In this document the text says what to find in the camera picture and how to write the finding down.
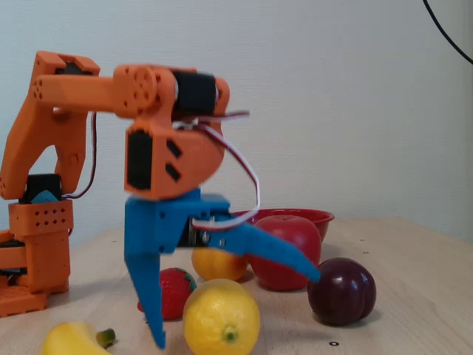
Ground red speckled bowl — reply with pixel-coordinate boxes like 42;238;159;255
231;209;336;243

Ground red toy apple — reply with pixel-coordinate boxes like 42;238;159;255
248;215;322;292

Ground yellow toy banana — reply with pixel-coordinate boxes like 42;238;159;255
39;321;117;355

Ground dark purple toy plum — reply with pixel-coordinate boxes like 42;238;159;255
307;257;377;326

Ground red white black servo wire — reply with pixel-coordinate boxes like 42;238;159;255
69;110;99;200
171;109;262;234

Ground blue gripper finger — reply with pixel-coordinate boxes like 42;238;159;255
200;223;321;283
124;252;167;350

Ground black hanging cable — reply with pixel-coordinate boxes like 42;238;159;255
422;0;473;66

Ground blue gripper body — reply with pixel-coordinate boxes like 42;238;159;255
123;188;232;259

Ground yellow toy lemon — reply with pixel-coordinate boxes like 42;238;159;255
182;279;261;355

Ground red toy strawberry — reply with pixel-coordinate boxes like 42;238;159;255
137;268;197;321

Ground orange toy peach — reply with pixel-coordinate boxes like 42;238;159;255
191;247;249;282

